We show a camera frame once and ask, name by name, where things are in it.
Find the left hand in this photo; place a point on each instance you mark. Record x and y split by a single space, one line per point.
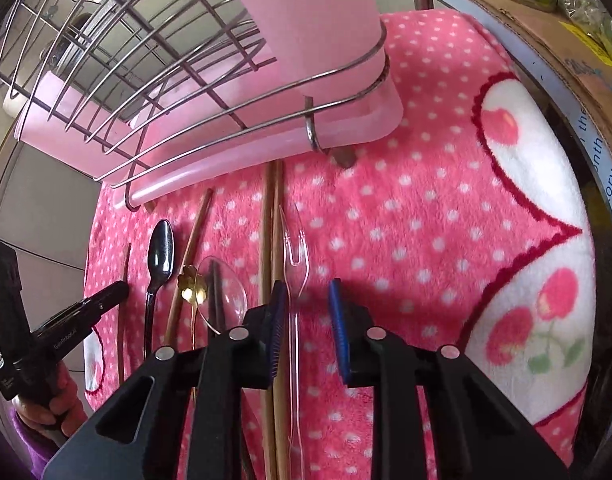
64 408

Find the cardboard box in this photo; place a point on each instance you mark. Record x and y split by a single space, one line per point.
578 66

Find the gold flower spoon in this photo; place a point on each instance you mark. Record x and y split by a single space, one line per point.
193 290

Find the clear plastic spoon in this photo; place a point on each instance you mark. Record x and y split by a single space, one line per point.
223 301

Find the black spoon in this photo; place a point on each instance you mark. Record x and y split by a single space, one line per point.
161 262

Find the pink plastic drip tray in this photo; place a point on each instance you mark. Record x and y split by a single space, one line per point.
177 135

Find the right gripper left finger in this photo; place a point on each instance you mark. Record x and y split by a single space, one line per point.
262 347

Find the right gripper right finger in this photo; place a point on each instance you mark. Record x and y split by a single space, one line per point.
356 359

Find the clear plastic fork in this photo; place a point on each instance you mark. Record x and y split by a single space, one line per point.
296 269

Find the pink polka dot cloth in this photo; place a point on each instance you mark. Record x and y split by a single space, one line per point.
465 226

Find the metal wire utensil rack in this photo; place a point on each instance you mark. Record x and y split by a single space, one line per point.
155 39

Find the pink utensil cup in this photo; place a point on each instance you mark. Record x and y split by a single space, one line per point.
310 37

